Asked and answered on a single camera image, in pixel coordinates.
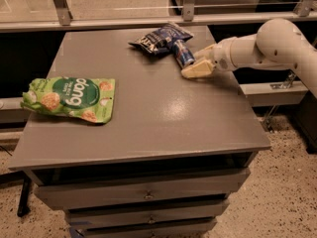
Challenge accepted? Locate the black metal stand leg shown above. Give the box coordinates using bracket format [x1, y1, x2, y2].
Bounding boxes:
[17, 178, 32, 217]

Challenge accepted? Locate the grey drawer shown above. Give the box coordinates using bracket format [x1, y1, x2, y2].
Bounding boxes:
[83, 218, 216, 238]
[35, 168, 250, 210]
[65, 200, 229, 229]

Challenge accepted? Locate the grey drawer cabinet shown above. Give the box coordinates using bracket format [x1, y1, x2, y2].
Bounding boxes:
[8, 25, 272, 238]

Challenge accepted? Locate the top grey drawer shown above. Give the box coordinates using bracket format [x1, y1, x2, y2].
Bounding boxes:
[35, 168, 250, 210]

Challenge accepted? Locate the middle grey drawer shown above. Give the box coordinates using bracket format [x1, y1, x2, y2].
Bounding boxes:
[65, 200, 229, 229]

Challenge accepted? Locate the green dang chips bag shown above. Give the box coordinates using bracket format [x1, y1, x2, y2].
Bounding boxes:
[21, 76, 115, 124]

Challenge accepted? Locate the dark blue snack bag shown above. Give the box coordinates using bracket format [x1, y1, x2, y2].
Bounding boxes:
[130, 22, 193, 56]

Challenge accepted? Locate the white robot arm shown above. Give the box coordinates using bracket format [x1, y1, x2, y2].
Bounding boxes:
[181, 18, 317, 97]

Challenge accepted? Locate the metal glass railing frame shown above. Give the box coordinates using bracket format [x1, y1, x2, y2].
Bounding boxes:
[0, 0, 317, 33]

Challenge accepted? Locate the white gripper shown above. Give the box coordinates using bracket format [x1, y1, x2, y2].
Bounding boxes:
[181, 37, 237, 79]

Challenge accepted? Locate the red bull can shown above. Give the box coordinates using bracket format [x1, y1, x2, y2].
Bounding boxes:
[172, 40, 195, 68]

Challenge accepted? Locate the bottom grey drawer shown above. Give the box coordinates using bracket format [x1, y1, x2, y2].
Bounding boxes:
[83, 218, 216, 238]

